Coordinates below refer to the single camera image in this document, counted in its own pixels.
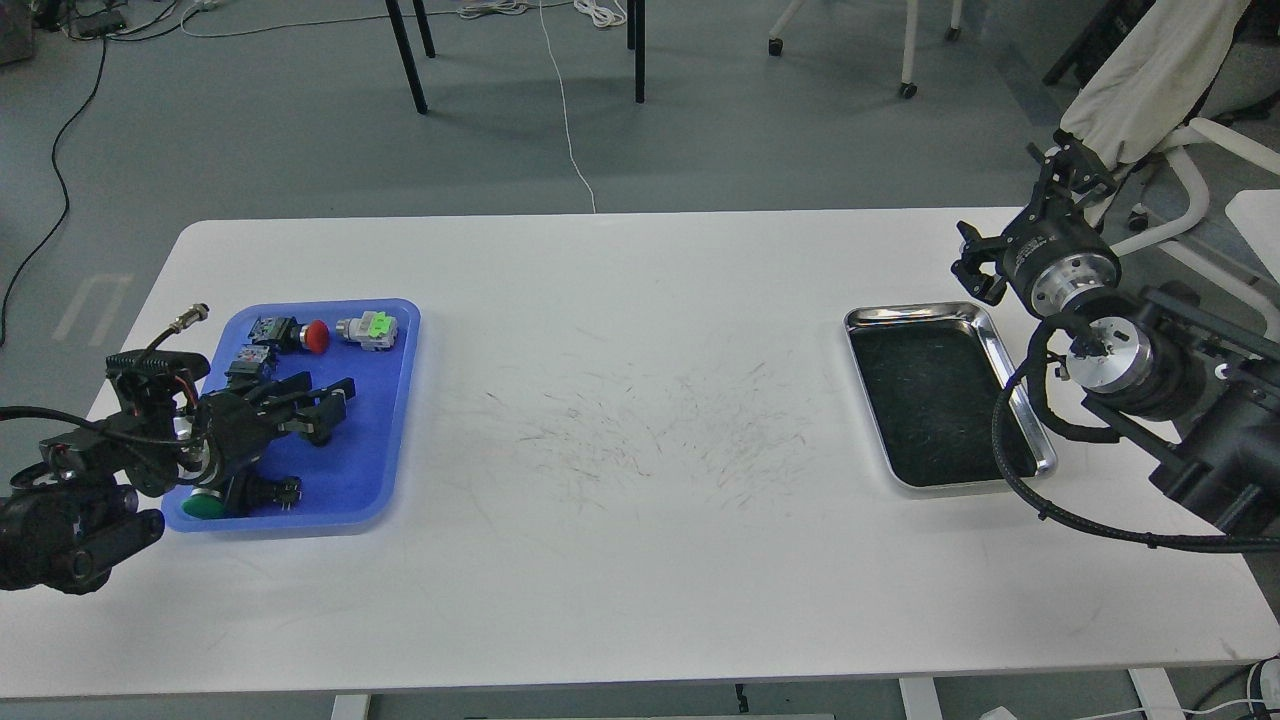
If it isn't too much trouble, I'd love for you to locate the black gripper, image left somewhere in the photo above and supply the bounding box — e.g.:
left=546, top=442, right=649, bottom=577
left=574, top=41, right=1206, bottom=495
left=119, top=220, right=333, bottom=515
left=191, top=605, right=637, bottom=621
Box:
left=186, top=372, right=357, bottom=489

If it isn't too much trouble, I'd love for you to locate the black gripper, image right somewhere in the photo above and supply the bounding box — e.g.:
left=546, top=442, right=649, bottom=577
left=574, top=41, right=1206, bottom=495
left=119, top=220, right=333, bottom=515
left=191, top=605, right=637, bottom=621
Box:
left=951, top=137, right=1121, bottom=319

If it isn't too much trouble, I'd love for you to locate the small black gear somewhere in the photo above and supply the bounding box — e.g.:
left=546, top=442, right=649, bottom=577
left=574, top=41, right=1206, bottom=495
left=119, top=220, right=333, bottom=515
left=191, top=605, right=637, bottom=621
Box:
left=301, top=423, right=333, bottom=447

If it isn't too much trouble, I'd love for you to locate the blue plastic tray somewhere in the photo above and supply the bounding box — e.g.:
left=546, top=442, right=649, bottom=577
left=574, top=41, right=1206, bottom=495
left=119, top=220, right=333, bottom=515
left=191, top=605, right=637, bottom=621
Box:
left=160, top=299, right=421, bottom=537

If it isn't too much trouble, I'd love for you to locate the silver metal tray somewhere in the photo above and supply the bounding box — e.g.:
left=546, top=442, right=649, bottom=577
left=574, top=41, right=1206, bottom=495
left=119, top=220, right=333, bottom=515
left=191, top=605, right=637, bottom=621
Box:
left=844, top=301, right=1015, bottom=500

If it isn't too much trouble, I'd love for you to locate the grey green connector block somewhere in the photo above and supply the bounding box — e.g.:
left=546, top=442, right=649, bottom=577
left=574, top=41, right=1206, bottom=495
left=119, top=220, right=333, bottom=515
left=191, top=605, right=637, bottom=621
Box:
left=335, top=311, right=399, bottom=352

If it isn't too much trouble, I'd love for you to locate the white rolling stand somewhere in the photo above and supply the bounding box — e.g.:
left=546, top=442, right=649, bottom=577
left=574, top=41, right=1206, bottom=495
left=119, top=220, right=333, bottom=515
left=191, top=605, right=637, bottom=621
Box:
left=767, top=0, right=966, bottom=100

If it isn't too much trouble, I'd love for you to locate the beige cloth on chair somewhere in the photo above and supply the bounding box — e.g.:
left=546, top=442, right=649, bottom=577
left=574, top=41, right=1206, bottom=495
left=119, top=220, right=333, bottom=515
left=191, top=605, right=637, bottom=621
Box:
left=1059, top=1, right=1249, bottom=169

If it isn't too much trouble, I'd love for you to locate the black table leg left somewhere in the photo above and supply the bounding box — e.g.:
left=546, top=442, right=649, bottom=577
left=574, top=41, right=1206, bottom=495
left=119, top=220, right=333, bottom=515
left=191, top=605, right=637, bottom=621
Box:
left=384, top=0, right=436, bottom=117

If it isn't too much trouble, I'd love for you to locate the black table leg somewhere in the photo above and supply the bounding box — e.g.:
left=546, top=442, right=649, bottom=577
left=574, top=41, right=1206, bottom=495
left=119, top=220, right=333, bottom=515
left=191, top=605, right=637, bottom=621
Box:
left=625, top=0, right=646, bottom=104
left=384, top=0, right=436, bottom=117

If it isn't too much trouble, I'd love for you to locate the black table leg right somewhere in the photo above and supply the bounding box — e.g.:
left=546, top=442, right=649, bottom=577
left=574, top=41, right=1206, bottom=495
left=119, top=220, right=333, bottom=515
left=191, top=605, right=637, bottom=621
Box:
left=625, top=0, right=646, bottom=104

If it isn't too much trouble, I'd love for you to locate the yellow push button switch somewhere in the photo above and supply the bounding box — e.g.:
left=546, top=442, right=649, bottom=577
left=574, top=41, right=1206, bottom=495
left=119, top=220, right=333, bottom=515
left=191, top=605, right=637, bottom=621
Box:
left=225, top=345, right=276, bottom=393

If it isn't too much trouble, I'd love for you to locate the red push button switch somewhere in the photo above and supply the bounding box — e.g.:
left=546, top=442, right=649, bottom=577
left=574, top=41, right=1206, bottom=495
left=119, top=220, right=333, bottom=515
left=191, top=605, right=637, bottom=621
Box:
left=247, top=315, right=332, bottom=355

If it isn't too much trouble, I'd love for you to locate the green push button switch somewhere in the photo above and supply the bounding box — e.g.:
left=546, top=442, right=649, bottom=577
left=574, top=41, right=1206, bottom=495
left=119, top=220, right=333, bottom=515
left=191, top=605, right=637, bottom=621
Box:
left=180, top=470, right=302, bottom=520

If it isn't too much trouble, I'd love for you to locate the black floor cable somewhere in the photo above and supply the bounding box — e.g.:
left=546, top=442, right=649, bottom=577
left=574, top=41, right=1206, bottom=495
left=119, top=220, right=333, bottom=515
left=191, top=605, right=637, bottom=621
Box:
left=0, top=0, right=191, bottom=348

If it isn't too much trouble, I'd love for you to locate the white floor cable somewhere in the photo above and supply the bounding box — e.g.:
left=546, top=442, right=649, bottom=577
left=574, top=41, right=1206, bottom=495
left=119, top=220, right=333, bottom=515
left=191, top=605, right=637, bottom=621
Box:
left=180, top=0, right=631, bottom=215

